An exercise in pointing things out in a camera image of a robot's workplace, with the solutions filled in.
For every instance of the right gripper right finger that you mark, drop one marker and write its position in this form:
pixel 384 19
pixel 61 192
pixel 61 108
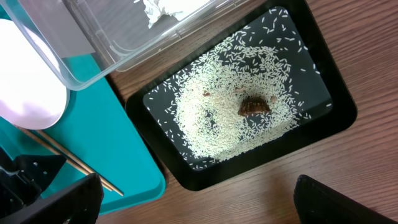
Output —
pixel 317 203

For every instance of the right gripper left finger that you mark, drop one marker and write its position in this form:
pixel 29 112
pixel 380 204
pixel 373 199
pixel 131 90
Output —
pixel 78 203

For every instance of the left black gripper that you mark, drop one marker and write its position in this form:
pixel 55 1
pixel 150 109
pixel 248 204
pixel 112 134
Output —
pixel 24 178

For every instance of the wooden chopstick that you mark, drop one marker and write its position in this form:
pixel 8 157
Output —
pixel 77 160
pixel 53 150

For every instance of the large white round plate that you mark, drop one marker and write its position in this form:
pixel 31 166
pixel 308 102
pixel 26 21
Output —
pixel 32 97

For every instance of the dark brown food lump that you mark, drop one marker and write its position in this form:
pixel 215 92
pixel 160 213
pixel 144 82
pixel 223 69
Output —
pixel 253 105

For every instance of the white rice pile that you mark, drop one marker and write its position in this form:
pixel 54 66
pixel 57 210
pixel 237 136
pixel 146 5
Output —
pixel 207 93

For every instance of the white tissue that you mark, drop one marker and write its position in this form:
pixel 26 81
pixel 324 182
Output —
pixel 151 11

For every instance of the black rectangular tray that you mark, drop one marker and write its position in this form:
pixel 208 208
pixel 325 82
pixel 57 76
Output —
pixel 316 77

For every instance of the clear plastic bin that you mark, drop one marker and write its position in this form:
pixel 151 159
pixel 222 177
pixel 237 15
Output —
pixel 82 41

